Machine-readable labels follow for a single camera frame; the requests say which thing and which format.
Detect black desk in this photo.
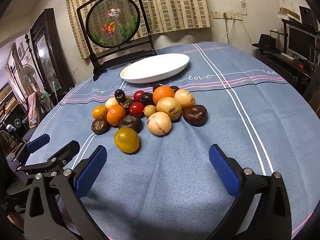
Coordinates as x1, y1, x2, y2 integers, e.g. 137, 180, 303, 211
255, 47, 320, 93

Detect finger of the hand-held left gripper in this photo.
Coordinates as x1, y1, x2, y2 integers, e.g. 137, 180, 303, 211
16, 140, 81, 180
10, 134, 50, 165

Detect black hat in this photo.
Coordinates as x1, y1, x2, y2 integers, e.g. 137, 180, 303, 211
252, 34, 282, 53

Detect black speaker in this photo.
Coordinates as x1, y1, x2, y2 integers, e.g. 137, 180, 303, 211
299, 6, 314, 25

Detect cream pepino melon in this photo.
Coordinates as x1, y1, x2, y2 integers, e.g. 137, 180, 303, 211
147, 112, 172, 136
156, 97, 182, 121
174, 89, 196, 109

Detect round goldfish screen black frame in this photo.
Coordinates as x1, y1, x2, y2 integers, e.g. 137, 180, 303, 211
76, 0, 157, 80

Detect computer monitor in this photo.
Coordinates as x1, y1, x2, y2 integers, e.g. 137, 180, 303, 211
286, 24, 318, 58

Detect white standing fan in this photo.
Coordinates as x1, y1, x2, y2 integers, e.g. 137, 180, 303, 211
19, 64, 38, 90

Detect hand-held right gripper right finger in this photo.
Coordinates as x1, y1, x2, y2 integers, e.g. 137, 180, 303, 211
209, 144, 292, 240

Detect orange yellow tomato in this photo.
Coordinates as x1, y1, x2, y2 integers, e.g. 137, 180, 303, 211
92, 105, 108, 120

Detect dark wood framed mirror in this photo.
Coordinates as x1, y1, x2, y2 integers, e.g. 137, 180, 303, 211
30, 8, 75, 93

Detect white oval plate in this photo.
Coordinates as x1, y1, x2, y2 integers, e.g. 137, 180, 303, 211
120, 53, 190, 84

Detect cluttered storage shelf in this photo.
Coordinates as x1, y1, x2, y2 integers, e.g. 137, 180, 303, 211
0, 82, 25, 130

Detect blue plaid tablecloth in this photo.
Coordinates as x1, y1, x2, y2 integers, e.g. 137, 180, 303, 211
21, 42, 320, 240

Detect white cable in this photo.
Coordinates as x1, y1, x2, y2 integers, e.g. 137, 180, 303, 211
219, 2, 247, 43

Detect beige checked curtain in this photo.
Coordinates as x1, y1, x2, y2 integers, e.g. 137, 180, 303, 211
64, 0, 212, 60

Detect yellow green tomato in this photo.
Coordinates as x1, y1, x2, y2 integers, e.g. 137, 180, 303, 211
114, 127, 140, 154

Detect large dark water chestnut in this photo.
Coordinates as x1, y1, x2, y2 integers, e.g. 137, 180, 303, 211
182, 105, 208, 127

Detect pink cloth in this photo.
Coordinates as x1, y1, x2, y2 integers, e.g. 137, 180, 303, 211
27, 91, 40, 128

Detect large mandarin orange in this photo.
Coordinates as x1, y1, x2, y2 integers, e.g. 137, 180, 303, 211
153, 85, 175, 105

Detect small mandarin orange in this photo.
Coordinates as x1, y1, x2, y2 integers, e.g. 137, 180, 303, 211
107, 104, 126, 126

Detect red cherry tomato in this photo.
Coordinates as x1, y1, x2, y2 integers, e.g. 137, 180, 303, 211
129, 102, 145, 118
133, 90, 145, 103

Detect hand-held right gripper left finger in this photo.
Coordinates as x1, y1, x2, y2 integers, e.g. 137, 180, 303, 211
24, 144, 108, 240

